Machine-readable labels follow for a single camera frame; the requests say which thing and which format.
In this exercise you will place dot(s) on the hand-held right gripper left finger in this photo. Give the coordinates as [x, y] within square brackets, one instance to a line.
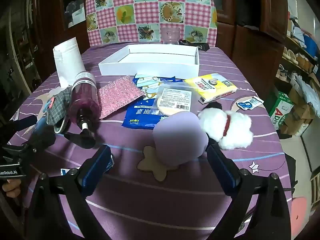
[98, 166]

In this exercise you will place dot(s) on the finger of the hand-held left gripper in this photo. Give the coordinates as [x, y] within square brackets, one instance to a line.
[23, 123]
[40, 130]

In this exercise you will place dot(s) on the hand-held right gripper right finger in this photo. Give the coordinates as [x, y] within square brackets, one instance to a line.
[222, 170]

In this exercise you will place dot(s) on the grey plaid cloth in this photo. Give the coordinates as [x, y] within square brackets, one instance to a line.
[58, 107]

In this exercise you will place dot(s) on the white plush toy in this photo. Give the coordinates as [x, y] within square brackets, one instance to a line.
[237, 127]

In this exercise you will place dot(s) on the lavender soft sponge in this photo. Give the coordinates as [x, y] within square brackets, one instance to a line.
[180, 137]

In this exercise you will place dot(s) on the small blue white sachet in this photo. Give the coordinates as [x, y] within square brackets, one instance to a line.
[247, 104]

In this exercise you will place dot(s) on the clear powder puff packet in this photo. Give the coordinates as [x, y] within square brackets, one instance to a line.
[175, 100]

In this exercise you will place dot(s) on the white shallow cardboard box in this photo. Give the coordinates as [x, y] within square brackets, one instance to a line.
[150, 67]

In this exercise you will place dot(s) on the person's left hand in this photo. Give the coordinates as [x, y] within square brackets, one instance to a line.
[11, 188]

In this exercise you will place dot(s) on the purple spray bottle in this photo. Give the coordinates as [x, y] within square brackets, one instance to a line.
[83, 100]

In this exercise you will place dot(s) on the blue printed packet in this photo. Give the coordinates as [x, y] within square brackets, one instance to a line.
[140, 115]

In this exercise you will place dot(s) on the purple striped tablecloth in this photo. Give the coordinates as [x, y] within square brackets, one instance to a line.
[155, 205]

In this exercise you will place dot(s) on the white paper towel roll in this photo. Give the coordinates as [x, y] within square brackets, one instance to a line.
[68, 60]

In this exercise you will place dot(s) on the dark shelf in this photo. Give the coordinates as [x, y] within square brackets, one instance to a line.
[30, 42]

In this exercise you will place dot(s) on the yellow tissue packet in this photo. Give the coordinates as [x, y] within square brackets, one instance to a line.
[212, 87]

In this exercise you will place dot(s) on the green white carton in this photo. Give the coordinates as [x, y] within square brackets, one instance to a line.
[281, 110]

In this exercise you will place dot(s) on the pink stool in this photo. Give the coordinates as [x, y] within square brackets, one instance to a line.
[301, 215]

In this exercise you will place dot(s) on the brown wooden cabinet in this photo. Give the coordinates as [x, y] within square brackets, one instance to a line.
[250, 55]

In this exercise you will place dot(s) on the black clip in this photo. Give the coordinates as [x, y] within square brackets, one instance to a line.
[203, 47]

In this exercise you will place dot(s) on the cluttered storage shelf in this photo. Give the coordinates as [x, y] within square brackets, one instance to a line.
[300, 55]

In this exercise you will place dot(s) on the clear plastic cup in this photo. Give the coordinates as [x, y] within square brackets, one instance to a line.
[170, 36]

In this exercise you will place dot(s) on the pink checkered printed cloth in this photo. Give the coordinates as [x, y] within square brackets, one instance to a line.
[150, 10]

